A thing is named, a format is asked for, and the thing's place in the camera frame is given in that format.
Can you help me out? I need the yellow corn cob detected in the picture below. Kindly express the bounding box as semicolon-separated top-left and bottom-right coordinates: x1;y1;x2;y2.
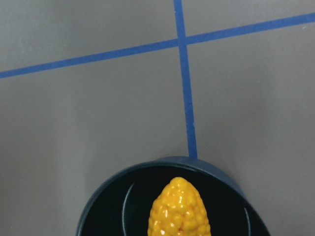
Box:
147;177;211;236

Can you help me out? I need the brown table mat blue grid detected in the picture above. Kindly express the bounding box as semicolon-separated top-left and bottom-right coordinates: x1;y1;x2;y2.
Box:
0;0;315;236

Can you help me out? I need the dark blue saucepan purple handle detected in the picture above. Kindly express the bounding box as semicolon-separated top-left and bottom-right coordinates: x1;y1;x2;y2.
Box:
76;156;269;236

